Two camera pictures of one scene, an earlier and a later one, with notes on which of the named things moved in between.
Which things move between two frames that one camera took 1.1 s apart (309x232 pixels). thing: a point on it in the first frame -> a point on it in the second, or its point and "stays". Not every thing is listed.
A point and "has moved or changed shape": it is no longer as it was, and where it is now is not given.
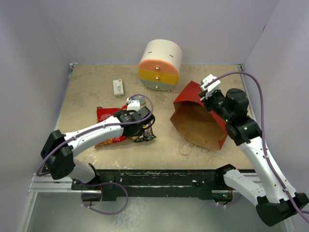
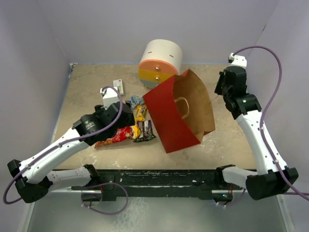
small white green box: x=118 y=88 stays
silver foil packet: x=140 y=98 stays
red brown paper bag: x=190 y=113 has moved or changed shape
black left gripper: x=128 y=136 -> x=100 y=109
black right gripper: x=207 y=96 -> x=218 y=90
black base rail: x=117 y=184 stays
